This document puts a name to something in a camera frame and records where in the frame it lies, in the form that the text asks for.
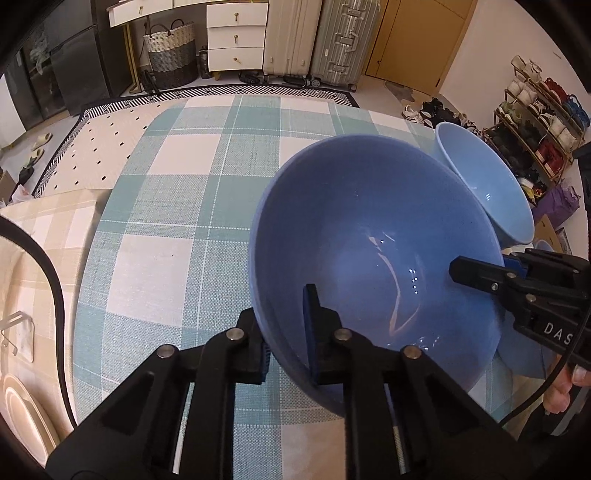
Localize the cream suitcase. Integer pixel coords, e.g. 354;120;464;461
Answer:
263;0;322;77

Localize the teal plaid tablecloth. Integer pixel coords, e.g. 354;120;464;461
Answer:
71;94;514;480

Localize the wooden door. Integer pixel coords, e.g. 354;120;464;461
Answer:
366;0;477;95

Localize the person's right hand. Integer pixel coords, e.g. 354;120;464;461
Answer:
543;366;591;414

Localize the metal phone stand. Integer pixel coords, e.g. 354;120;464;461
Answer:
0;311;35;363

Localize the beige plaid tablecloth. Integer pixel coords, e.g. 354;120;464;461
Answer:
1;189;110;442

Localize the patterned floor rug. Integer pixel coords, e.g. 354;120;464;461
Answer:
31;84;359;198

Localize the shoe rack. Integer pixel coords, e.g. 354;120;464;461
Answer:
483;55;590;205

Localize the purple bag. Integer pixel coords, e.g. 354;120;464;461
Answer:
532;182;581;228

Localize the white dressing desk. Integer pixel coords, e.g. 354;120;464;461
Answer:
106;0;270;73

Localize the black refrigerator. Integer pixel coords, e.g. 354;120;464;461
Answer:
6;26;131;130

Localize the blue bowl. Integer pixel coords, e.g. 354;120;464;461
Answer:
249;134;503;415
433;122;535;249
497;316;556;379

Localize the woven laundry basket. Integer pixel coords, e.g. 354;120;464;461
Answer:
143;19;198;90

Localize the silver suitcase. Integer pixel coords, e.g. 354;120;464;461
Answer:
310;0;381;91

